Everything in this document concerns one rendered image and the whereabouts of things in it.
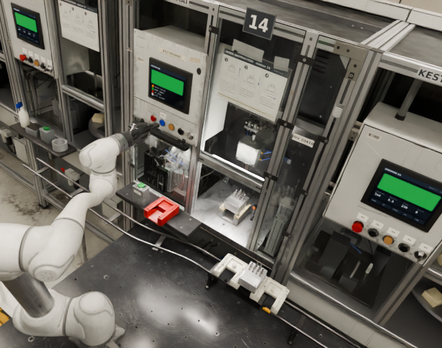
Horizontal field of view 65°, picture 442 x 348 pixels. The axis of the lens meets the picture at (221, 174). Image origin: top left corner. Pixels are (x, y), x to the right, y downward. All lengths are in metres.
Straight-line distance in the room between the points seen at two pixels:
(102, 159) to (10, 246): 0.55
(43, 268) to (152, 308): 0.92
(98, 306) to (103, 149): 0.65
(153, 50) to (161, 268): 1.16
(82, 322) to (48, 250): 0.59
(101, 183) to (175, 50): 0.67
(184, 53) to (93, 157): 0.59
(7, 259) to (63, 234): 0.15
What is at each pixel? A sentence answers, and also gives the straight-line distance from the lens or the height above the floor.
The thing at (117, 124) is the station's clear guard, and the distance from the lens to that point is 2.14.
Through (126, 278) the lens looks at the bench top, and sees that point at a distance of 2.01.
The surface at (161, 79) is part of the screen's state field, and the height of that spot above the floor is 1.66.
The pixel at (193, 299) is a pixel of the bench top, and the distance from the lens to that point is 1.94.
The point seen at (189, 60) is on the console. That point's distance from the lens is 1.60.
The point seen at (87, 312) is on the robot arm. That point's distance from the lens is 1.60.
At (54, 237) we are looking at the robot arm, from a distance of 1.12.
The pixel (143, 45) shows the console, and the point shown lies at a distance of 1.76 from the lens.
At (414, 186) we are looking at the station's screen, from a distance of 1.37.
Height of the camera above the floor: 2.29
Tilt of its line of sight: 36 degrees down
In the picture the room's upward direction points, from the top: 11 degrees clockwise
